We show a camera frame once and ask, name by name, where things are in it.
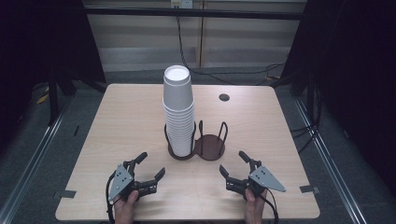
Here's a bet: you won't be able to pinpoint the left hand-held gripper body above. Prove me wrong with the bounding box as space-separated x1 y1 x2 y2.
106 163 140 203

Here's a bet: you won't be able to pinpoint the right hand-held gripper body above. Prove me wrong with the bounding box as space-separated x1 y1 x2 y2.
247 165 287 198

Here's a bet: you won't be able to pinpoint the brown wire cup holder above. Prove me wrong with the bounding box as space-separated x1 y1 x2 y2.
163 119 229 161

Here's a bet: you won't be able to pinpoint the stack of white cups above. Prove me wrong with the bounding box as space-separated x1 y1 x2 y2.
162 64 196 158

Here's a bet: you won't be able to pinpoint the person's left hand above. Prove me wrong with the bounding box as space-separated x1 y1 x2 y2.
113 189 140 224

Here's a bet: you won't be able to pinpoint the person's right hand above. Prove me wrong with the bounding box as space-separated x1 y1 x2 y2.
244 188 269 224

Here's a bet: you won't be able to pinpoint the grey tape strip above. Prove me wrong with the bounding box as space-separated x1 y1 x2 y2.
299 184 321 195
51 189 78 201

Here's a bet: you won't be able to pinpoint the black stand leg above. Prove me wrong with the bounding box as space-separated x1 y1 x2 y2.
47 73 61 127

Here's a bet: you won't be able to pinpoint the dark curtain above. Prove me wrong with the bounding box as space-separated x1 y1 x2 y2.
279 0 396 190
0 0 107 147

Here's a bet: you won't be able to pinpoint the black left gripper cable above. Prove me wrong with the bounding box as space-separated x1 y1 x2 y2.
105 172 118 224

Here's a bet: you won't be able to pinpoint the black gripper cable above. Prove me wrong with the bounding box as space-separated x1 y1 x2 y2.
261 188 280 224
105 172 118 224

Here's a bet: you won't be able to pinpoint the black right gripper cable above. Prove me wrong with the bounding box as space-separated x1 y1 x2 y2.
261 188 280 224

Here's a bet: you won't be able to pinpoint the black floor cables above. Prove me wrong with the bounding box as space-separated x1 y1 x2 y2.
290 119 323 154

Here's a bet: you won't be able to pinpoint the metal floor rail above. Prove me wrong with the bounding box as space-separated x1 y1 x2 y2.
0 96 76 224
292 97 370 224

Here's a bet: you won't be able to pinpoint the long black hanging cable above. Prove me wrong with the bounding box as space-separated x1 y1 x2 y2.
175 15 286 87

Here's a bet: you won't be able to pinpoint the black horizontal frame bar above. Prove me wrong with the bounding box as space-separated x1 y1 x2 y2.
83 7 305 21

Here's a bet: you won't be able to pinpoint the white wall power outlet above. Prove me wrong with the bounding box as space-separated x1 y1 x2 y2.
170 0 194 9

